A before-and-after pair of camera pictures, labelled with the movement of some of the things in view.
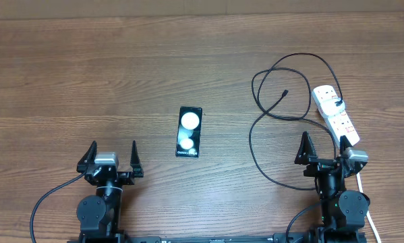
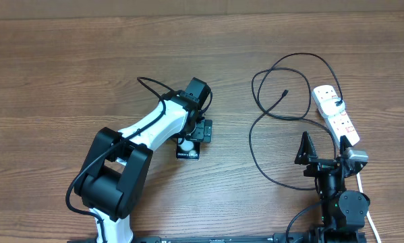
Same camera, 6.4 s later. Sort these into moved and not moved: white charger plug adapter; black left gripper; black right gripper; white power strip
Moved: black left gripper
Not moved: white charger plug adapter; black right gripper; white power strip
